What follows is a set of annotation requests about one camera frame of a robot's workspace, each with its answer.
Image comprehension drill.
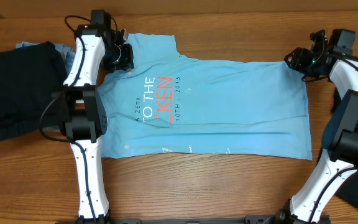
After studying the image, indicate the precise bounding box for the light blue printed t-shirt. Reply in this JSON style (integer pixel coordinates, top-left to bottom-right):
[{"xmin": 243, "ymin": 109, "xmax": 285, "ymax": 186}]
[{"xmin": 98, "ymin": 34, "xmax": 312, "ymax": 160}]

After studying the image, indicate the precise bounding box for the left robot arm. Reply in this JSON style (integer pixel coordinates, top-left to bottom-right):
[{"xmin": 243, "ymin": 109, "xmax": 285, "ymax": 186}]
[{"xmin": 53, "ymin": 9, "xmax": 134, "ymax": 223}]

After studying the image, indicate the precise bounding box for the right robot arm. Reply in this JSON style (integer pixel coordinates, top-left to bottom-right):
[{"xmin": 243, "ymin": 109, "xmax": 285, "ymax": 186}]
[{"xmin": 265, "ymin": 29, "xmax": 358, "ymax": 223}]

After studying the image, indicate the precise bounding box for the folded blue denim garment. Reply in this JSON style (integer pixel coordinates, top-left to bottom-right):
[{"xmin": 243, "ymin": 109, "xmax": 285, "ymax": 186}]
[{"xmin": 16, "ymin": 42, "xmax": 75, "ymax": 73}]

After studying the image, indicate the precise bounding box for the folded black garment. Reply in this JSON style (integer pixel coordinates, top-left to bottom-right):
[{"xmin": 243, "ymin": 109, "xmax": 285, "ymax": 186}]
[{"xmin": 0, "ymin": 42, "xmax": 67, "ymax": 141}]

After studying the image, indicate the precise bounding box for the right black cable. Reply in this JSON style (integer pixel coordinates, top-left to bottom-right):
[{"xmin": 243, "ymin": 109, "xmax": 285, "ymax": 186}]
[{"xmin": 300, "ymin": 49, "xmax": 358, "ymax": 100}]

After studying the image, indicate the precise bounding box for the black cable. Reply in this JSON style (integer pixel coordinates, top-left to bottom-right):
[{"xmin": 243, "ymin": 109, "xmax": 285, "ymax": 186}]
[
  {"xmin": 38, "ymin": 14, "xmax": 99, "ymax": 224},
  {"xmin": 300, "ymin": 49, "xmax": 358, "ymax": 100}
]

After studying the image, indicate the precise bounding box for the left black cable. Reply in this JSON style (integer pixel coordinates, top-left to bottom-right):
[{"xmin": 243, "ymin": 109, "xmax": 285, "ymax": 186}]
[{"xmin": 38, "ymin": 14, "xmax": 99, "ymax": 224}]

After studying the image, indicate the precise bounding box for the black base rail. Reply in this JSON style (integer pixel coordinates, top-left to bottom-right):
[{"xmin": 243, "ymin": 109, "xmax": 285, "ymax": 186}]
[{"xmin": 54, "ymin": 214, "xmax": 332, "ymax": 224}]

